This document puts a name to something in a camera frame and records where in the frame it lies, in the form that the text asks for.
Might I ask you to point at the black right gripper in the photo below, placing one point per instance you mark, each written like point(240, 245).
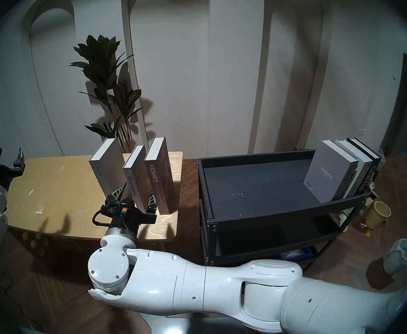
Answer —
point(127, 222)

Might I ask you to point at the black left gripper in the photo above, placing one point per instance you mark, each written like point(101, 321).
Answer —
point(2, 176)

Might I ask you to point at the yellow plastic bucket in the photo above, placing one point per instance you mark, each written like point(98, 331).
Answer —
point(377, 216)

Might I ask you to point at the dark grey door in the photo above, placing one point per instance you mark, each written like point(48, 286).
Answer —
point(403, 103)

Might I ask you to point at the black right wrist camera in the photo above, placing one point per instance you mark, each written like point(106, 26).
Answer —
point(125, 206)

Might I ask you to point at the grey Discontent book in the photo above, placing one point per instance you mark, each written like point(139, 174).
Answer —
point(135, 176)

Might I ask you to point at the small red yellow item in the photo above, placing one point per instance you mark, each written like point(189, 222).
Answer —
point(366, 229)

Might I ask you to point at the black metal shelf cart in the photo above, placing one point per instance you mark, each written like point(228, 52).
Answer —
point(252, 183)

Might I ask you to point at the grey metal robot base plate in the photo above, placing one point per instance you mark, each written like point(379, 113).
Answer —
point(189, 324)

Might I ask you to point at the grey iaura book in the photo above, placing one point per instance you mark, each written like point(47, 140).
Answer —
point(328, 169)

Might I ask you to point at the clear plastic storage container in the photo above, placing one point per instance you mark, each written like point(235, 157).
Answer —
point(381, 159)

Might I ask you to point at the large grey SPECIAL ISSUE book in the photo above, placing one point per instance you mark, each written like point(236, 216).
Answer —
point(109, 169)

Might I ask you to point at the tall green potted plant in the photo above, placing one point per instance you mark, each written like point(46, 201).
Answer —
point(102, 65)

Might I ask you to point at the white spray bottle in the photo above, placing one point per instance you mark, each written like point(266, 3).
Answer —
point(345, 223)

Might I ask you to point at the brown HOMES book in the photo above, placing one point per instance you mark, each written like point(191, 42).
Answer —
point(160, 176)

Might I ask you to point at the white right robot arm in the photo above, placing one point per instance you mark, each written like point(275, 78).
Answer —
point(189, 288)

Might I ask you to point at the black CENTURY book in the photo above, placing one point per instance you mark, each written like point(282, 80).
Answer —
point(372, 162)

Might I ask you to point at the silver book small black lettering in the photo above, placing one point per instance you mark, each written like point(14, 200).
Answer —
point(358, 156)

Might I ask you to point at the white trash bin with bag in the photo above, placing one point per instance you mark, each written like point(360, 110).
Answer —
point(400, 256)

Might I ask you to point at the light wooden display table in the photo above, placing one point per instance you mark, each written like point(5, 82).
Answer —
point(68, 197)

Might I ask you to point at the blue bin with clear bag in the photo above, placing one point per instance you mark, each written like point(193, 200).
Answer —
point(295, 254)

